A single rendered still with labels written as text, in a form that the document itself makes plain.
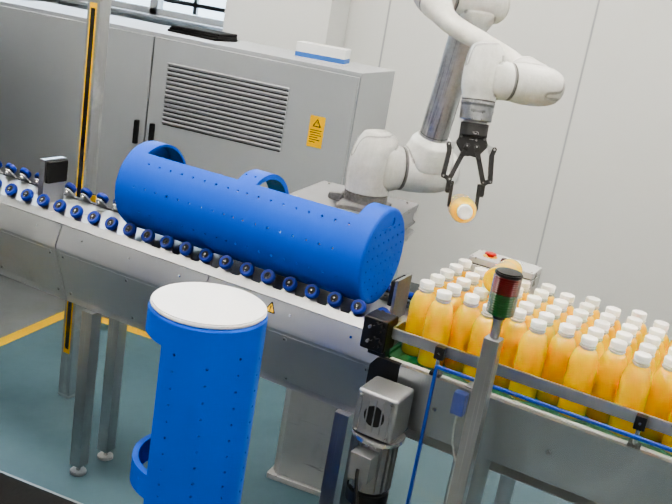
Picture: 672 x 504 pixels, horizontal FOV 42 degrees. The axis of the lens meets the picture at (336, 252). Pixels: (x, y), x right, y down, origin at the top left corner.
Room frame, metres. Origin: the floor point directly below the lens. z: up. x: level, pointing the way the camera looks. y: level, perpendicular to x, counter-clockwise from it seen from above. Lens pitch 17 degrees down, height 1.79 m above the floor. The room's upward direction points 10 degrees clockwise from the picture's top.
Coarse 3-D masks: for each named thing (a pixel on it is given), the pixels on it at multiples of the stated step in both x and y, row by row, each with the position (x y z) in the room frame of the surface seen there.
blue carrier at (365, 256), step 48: (144, 144) 2.72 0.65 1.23; (144, 192) 2.58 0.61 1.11; (192, 192) 2.52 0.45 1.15; (240, 192) 2.48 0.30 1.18; (288, 192) 2.67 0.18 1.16; (192, 240) 2.54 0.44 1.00; (240, 240) 2.43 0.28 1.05; (288, 240) 2.36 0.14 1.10; (336, 240) 2.30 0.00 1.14; (384, 240) 2.37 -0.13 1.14; (336, 288) 2.33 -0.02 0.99; (384, 288) 2.43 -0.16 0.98
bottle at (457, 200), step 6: (456, 198) 2.29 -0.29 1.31; (462, 198) 2.27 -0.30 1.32; (468, 198) 2.27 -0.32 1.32; (450, 204) 2.30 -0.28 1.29; (456, 204) 2.25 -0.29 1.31; (462, 204) 2.23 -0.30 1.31; (468, 204) 2.24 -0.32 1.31; (474, 204) 2.26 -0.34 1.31; (450, 210) 2.27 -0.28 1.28; (456, 210) 2.24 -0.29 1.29; (474, 210) 2.25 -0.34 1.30; (456, 216) 2.24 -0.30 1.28; (474, 216) 2.26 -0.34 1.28; (462, 222) 2.25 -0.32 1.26
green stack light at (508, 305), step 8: (496, 296) 1.84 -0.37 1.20; (504, 296) 1.84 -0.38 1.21; (488, 304) 1.86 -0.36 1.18; (496, 304) 1.84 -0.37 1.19; (504, 304) 1.84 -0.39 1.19; (512, 304) 1.84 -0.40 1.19; (488, 312) 1.85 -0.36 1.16; (496, 312) 1.84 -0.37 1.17; (504, 312) 1.84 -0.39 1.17; (512, 312) 1.85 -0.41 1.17
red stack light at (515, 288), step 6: (498, 276) 1.85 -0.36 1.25; (492, 282) 1.86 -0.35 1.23; (498, 282) 1.84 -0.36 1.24; (504, 282) 1.84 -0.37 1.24; (510, 282) 1.84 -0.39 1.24; (516, 282) 1.84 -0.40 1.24; (492, 288) 1.86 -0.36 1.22; (498, 288) 1.84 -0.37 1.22; (504, 288) 1.84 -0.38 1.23; (510, 288) 1.84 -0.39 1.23; (516, 288) 1.84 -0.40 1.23; (498, 294) 1.84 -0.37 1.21; (504, 294) 1.84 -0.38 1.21; (510, 294) 1.84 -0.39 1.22; (516, 294) 1.85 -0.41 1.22
